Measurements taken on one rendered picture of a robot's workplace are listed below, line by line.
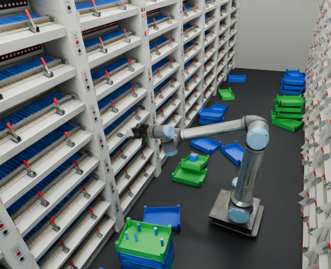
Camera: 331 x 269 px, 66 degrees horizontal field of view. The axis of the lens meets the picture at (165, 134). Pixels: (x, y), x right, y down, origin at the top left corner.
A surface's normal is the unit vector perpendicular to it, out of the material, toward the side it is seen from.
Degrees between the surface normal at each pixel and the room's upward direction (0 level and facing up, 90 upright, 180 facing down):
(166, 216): 0
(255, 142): 82
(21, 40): 107
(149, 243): 0
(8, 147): 17
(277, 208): 0
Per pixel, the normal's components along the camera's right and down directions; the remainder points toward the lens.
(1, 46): 0.88, 0.42
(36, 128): 0.21, -0.76
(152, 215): -0.07, -0.84
